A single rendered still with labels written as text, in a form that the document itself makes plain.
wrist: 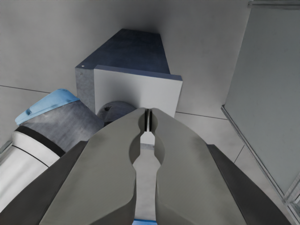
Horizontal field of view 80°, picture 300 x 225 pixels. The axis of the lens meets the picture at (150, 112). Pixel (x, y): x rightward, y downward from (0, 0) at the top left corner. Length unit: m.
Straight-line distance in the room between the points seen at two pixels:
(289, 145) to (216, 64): 0.87
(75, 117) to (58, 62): 1.40
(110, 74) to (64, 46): 1.21
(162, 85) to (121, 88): 0.12
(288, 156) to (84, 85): 1.01
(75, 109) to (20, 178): 0.15
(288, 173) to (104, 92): 0.98
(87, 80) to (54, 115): 0.25
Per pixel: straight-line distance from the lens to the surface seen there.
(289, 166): 1.17
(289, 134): 1.14
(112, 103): 0.56
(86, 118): 0.41
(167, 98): 0.55
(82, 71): 0.60
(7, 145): 2.49
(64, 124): 0.39
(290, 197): 1.19
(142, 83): 0.53
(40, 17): 1.75
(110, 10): 1.56
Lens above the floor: 1.53
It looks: 59 degrees down
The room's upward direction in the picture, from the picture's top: 179 degrees counter-clockwise
